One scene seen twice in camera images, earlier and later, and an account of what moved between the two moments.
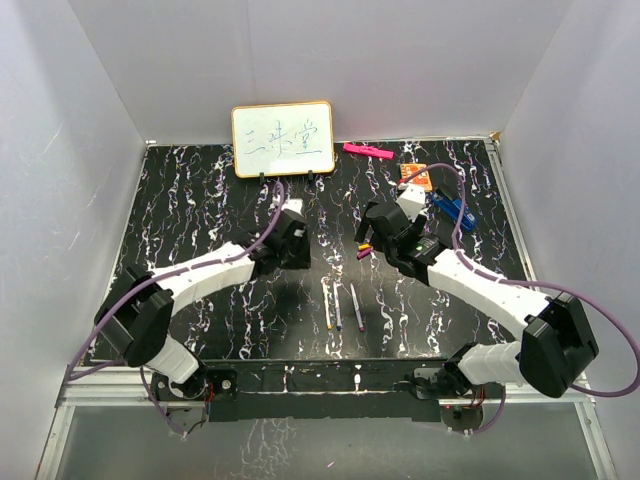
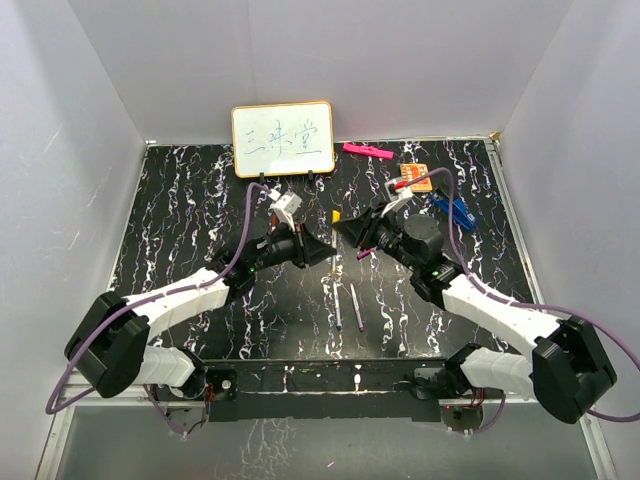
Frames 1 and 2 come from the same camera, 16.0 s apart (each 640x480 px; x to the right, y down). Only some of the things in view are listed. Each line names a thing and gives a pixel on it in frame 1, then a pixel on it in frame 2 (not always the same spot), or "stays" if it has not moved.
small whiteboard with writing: (282, 139) stays
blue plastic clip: (452, 208) stays
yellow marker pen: (325, 282) → (336, 219)
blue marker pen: (337, 307) stays
